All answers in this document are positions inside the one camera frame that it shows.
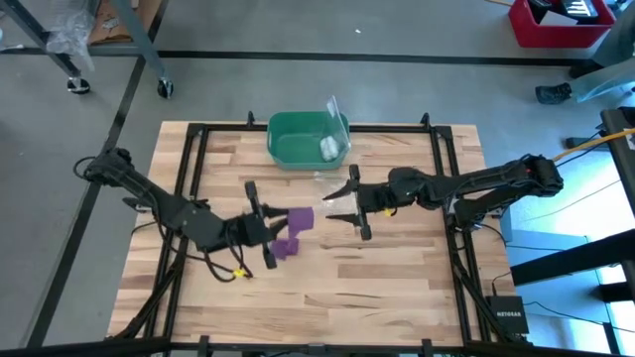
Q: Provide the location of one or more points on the person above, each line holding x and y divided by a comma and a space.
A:
553, 93

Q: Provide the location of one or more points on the silver metal plate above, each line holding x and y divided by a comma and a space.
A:
451, 208

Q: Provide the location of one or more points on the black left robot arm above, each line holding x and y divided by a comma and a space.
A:
173, 210

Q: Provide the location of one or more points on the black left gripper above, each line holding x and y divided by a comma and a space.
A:
248, 230

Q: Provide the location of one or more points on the black Netgear box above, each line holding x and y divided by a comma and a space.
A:
508, 315

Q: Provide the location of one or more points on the green plastic bin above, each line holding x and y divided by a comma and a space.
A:
292, 144

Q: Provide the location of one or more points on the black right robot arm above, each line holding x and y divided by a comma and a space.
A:
496, 181

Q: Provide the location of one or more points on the red plastic bin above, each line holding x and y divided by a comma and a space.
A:
526, 30

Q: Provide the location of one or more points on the brown cardboard box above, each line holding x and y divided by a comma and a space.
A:
106, 22

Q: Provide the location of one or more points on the clear plastic wrap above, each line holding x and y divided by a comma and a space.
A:
69, 30

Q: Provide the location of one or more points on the grey metal wheeled rack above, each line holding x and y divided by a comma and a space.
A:
136, 35

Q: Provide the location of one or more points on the upright clear plastic bag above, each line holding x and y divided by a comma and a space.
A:
340, 124

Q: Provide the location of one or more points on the black metal beam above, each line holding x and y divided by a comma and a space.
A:
570, 258

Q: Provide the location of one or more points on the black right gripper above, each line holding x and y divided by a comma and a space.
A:
377, 198

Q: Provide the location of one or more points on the white bandage roll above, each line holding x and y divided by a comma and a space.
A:
329, 148

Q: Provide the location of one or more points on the clear plastic bag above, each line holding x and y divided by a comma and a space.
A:
337, 205
340, 124

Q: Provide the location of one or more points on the black metal table frame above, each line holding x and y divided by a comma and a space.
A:
223, 128

